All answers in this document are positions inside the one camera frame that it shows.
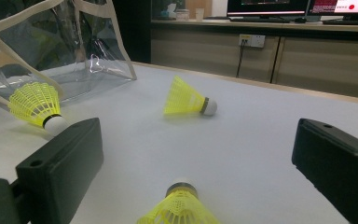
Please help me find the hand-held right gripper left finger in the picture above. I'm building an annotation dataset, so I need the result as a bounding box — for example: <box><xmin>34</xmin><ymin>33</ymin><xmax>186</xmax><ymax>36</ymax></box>
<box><xmin>15</xmin><ymin>117</ymin><xmax>104</xmax><ymax>224</ymax></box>

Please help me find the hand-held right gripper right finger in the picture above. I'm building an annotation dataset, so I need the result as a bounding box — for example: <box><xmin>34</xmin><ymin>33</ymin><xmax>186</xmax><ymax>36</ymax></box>
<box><xmin>291</xmin><ymin>118</ymin><xmax>358</xmax><ymax>224</ymax></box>

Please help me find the yellow shuttlecock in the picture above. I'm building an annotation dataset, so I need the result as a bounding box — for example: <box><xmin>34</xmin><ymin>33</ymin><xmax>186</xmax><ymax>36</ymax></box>
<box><xmin>135</xmin><ymin>177</ymin><xmax>222</xmax><ymax>224</ymax></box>
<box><xmin>7</xmin><ymin>81</ymin><xmax>70</xmax><ymax>137</ymax></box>
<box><xmin>162</xmin><ymin>75</ymin><xmax>218</xmax><ymax>117</ymax></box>

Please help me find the clear plastic bag beige trim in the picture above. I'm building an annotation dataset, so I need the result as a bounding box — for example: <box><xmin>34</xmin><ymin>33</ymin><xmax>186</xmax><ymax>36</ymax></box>
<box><xmin>0</xmin><ymin>0</ymin><xmax>138</xmax><ymax>108</ymax></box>

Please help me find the wooden cabinet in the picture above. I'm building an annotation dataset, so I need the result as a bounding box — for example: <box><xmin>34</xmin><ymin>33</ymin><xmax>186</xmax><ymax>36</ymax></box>
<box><xmin>150</xmin><ymin>19</ymin><xmax>358</xmax><ymax>101</ymax></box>

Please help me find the white table sheet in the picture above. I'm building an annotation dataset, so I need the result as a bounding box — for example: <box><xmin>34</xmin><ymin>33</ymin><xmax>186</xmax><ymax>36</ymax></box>
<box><xmin>0</xmin><ymin>62</ymin><xmax>358</xmax><ymax>224</ymax></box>

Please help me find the black keyboard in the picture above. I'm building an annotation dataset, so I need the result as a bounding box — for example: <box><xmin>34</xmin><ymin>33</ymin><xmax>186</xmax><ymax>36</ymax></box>
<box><xmin>229</xmin><ymin>16</ymin><xmax>291</xmax><ymax>23</ymax></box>
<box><xmin>322</xmin><ymin>19</ymin><xmax>358</xmax><ymax>26</ymax></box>

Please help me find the computer monitor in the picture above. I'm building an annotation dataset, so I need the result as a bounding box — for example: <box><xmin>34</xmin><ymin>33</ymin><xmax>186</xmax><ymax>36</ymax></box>
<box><xmin>307</xmin><ymin>0</ymin><xmax>358</xmax><ymax>17</ymax></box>
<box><xmin>227</xmin><ymin>0</ymin><xmax>310</xmax><ymax>17</ymax></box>

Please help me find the small jar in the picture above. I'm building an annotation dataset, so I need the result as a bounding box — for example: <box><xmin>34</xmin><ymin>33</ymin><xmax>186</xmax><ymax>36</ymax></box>
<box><xmin>175</xmin><ymin>8</ymin><xmax>190</xmax><ymax>21</ymax></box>

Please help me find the black wall cable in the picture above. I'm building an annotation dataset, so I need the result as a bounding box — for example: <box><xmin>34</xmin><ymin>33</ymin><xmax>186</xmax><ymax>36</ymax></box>
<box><xmin>236</xmin><ymin>40</ymin><xmax>246</xmax><ymax>78</ymax></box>

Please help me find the white wall socket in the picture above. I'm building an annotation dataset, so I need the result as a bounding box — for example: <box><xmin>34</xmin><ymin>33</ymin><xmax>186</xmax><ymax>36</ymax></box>
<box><xmin>238</xmin><ymin>34</ymin><xmax>266</xmax><ymax>49</ymax></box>

